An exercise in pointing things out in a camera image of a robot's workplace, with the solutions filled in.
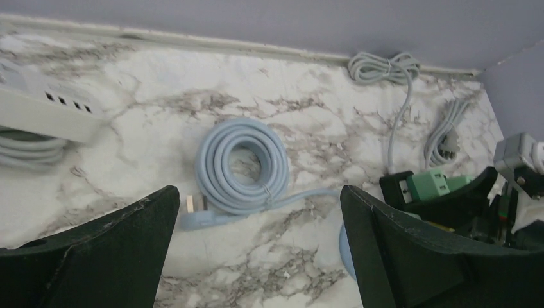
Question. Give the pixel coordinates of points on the white power strip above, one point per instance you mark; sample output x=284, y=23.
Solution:
x=33, y=102

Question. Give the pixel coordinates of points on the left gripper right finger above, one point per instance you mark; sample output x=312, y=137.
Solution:
x=421, y=256

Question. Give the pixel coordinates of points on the black power strip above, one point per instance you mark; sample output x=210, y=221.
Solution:
x=395, y=191

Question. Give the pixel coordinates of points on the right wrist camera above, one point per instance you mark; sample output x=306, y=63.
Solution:
x=519, y=158

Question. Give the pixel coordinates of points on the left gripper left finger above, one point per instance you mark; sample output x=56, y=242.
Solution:
x=112, y=261

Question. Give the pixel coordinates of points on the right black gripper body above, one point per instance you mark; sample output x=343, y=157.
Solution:
x=513, y=218

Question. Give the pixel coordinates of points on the round blue power socket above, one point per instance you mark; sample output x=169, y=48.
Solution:
x=345, y=252

